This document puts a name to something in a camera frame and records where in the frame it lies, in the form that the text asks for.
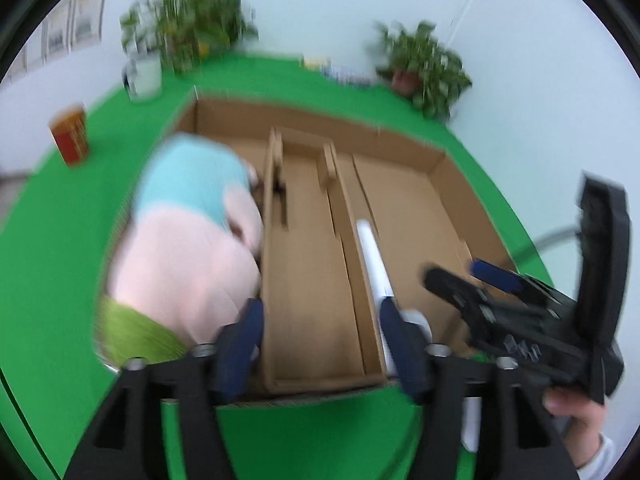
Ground group of framed certificates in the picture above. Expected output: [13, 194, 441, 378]
[2, 0, 113, 86]

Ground person's right hand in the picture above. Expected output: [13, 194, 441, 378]
[544, 387, 607, 467]

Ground bushy potted plant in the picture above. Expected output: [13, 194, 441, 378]
[120, 0, 261, 76]

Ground person's right forearm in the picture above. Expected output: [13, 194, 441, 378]
[575, 432, 617, 472]

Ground grey cable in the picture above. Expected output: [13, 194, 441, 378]
[515, 227, 583, 263]

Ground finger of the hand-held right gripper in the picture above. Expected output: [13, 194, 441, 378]
[470, 259, 556, 301]
[424, 266, 501, 322]

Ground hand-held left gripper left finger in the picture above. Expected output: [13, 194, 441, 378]
[65, 297, 266, 480]

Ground pink and teal plush toy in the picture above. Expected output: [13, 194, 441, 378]
[95, 132, 266, 367]

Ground white flat rounded device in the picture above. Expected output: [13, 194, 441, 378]
[460, 395, 483, 453]

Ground large cardboard box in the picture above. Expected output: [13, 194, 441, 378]
[107, 95, 551, 406]

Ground potted plant in brown pot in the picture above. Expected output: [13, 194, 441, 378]
[370, 20, 473, 121]

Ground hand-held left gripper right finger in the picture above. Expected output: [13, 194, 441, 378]
[377, 297, 576, 480]

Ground white tube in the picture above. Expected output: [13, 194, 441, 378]
[355, 219, 433, 376]

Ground red paper cup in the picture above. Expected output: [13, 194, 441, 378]
[48, 103, 91, 167]

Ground white mug with black handle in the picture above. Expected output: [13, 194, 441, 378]
[122, 55, 163, 103]

